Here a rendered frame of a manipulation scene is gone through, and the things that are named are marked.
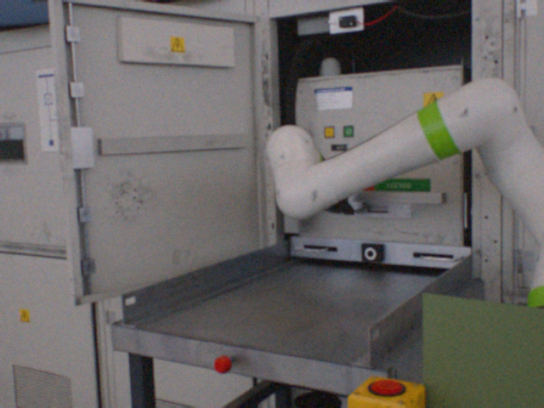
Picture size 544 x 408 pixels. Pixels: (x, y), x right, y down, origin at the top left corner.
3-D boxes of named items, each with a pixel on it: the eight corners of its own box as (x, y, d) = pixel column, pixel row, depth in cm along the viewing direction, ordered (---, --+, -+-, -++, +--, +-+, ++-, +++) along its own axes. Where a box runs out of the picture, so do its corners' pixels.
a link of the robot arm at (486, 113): (537, 137, 123) (520, 100, 131) (515, 89, 115) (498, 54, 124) (448, 176, 130) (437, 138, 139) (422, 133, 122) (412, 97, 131)
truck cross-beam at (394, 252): (471, 269, 167) (471, 247, 166) (291, 256, 194) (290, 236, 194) (476, 266, 171) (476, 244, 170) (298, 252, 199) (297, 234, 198)
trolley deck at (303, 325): (389, 404, 105) (388, 369, 104) (113, 349, 137) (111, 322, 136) (484, 303, 162) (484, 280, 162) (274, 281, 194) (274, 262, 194)
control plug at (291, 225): (298, 234, 181) (297, 172, 179) (283, 233, 183) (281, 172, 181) (311, 229, 187) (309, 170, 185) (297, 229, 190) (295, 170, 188)
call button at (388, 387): (396, 405, 81) (395, 393, 81) (366, 399, 83) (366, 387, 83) (406, 393, 85) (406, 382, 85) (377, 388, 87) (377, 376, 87)
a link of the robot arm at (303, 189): (431, 125, 138) (412, 99, 129) (447, 170, 131) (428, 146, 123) (287, 192, 152) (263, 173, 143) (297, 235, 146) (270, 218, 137)
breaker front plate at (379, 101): (461, 252, 168) (460, 67, 163) (298, 241, 193) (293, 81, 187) (461, 251, 169) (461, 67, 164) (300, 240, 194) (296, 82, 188)
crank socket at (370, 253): (380, 263, 177) (380, 245, 176) (359, 261, 180) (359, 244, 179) (383, 261, 179) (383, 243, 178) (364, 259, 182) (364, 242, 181)
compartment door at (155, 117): (64, 301, 160) (42, -4, 151) (257, 261, 201) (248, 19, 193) (76, 306, 154) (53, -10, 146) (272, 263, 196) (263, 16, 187)
